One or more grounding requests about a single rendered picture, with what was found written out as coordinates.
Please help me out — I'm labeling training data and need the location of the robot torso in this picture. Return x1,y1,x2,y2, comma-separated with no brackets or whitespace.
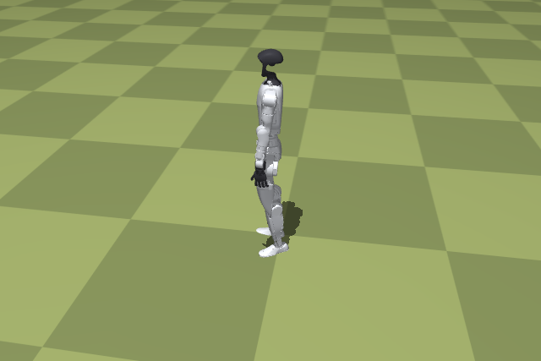
257,79,283,161

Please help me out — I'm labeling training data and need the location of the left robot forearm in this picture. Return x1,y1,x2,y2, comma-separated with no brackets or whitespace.
254,129,269,168

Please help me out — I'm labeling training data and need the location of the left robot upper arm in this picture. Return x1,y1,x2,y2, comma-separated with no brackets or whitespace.
256,90,277,136

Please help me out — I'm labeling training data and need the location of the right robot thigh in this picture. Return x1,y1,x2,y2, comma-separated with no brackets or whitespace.
272,176,281,200

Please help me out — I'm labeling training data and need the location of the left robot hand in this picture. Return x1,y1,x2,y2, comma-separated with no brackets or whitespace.
251,161,269,188

